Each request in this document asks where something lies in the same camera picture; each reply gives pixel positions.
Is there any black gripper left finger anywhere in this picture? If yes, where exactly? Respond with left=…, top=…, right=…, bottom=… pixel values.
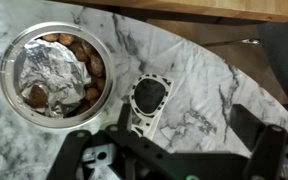
left=105, top=103, right=192, bottom=180

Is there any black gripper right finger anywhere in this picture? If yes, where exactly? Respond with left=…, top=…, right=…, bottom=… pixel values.
left=230, top=104, right=288, bottom=180

